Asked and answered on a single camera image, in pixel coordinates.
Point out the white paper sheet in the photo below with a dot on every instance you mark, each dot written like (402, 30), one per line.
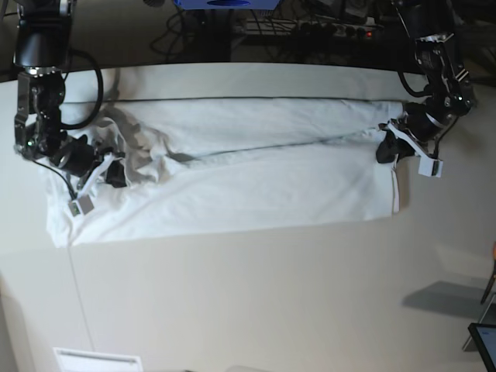
(79, 360)

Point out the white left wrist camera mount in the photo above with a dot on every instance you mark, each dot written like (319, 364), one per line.
(429, 163)

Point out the tablet with grey stand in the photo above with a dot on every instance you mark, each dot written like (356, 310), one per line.
(482, 335)

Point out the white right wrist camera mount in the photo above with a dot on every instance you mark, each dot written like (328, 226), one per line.
(83, 204)

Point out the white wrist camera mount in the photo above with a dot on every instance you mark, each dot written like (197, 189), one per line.
(429, 163)
(83, 204)

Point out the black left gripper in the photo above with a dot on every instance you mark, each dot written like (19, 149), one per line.
(392, 149)

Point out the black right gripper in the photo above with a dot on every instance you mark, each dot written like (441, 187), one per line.
(115, 175)

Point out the white T-shirt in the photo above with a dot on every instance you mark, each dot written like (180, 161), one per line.
(198, 166)

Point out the black power strip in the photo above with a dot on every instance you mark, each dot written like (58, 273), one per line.
(341, 30)

